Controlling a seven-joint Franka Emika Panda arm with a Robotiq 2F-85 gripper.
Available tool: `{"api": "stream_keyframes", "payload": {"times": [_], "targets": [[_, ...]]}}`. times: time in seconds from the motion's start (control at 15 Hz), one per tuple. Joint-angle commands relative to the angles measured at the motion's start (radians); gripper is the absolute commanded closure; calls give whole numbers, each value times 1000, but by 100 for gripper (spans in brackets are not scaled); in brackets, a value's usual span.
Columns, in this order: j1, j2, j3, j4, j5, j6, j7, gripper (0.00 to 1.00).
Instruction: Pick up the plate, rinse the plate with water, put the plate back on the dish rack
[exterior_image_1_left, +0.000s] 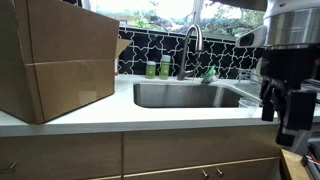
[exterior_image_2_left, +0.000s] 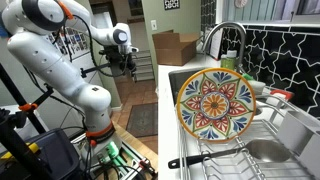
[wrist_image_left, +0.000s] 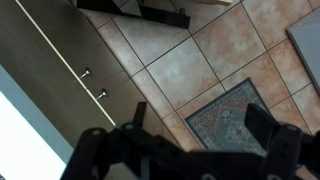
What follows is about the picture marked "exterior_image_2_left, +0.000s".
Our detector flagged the white round ornament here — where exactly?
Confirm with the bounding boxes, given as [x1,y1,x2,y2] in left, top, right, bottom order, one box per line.
[234,0,249,9]

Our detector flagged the short green soap bottle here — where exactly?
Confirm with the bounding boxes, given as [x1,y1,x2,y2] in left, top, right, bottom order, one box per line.
[220,54,229,69]

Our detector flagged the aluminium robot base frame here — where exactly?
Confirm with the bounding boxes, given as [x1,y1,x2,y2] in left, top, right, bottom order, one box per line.
[71,133,158,180]

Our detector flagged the colourful floral ceramic plate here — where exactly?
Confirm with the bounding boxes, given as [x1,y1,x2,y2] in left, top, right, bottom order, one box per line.
[175,67,258,144]

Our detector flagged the steel ladle with black handle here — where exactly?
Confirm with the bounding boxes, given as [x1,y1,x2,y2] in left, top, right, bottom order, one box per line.
[167,138,293,170]

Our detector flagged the wooden platform board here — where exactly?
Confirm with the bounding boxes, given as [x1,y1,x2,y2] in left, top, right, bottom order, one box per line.
[113,121,159,164]

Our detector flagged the green sponge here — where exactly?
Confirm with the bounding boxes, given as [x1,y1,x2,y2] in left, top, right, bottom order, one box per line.
[241,73,255,82]

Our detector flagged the black stand with orange clamp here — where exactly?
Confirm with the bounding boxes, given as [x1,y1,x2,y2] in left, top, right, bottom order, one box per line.
[0,63,56,180]

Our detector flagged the kitchen window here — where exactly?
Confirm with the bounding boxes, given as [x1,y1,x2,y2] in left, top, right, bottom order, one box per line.
[223,0,320,25]

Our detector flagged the gray utensil caddy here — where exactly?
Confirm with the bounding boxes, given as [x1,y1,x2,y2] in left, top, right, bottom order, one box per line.
[276,109,320,179]

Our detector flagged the white sponge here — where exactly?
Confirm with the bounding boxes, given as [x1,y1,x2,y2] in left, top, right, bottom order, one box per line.
[249,79,267,96]

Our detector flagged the dark patterned door rug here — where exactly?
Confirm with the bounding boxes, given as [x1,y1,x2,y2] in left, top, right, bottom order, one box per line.
[125,102,159,138]

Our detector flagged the metal wire shelf rack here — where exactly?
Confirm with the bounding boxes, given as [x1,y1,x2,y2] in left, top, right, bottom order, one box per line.
[128,49,156,83]

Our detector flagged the curved steel kitchen faucet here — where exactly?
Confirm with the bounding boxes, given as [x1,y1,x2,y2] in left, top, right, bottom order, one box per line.
[201,21,248,73]

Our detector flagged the photo collage sheet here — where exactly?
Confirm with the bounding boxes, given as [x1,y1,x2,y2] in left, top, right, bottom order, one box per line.
[49,27,92,62]

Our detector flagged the metal wire dish rack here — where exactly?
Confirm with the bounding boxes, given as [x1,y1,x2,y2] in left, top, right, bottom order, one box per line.
[174,94,320,180]

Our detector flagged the brown cardboard box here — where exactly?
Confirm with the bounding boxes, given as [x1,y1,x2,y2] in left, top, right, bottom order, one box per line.
[152,29,200,67]

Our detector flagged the dark blue plastic bin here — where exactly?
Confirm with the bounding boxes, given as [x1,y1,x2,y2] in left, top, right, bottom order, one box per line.
[0,128,81,180]

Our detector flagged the tall green soap bottle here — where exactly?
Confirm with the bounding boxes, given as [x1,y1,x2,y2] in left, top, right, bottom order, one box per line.
[226,49,239,71]

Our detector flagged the red and white scrubber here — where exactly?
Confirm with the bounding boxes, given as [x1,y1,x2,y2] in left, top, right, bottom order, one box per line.
[266,88,295,108]

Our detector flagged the black white patterned wall tile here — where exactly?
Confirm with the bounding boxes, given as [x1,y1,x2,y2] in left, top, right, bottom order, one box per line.
[163,0,181,11]

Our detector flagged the white paper card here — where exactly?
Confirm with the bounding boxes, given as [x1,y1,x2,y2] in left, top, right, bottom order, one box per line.
[209,28,224,61]

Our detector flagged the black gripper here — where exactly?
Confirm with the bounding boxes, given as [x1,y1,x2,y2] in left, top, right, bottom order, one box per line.
[103,46,137,78]

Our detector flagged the yellow bar tool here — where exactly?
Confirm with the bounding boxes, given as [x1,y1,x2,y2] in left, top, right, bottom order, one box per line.
[0,142,42,161]

